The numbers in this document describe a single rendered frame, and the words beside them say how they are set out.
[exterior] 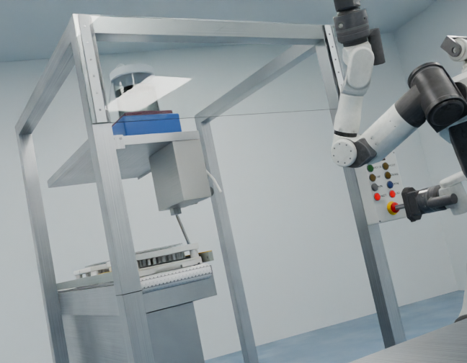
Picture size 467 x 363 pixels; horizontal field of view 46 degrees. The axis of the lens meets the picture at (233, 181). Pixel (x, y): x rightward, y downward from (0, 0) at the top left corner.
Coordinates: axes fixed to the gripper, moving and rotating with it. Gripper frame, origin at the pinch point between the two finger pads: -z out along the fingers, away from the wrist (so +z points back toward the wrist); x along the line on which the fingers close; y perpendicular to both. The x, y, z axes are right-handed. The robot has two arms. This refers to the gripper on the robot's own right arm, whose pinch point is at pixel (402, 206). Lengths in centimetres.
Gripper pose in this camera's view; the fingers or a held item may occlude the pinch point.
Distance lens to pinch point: 209.7
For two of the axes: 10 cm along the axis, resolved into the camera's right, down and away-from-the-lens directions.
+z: 4.9, -2.1, -8.5
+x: 2.0, 9.7, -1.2
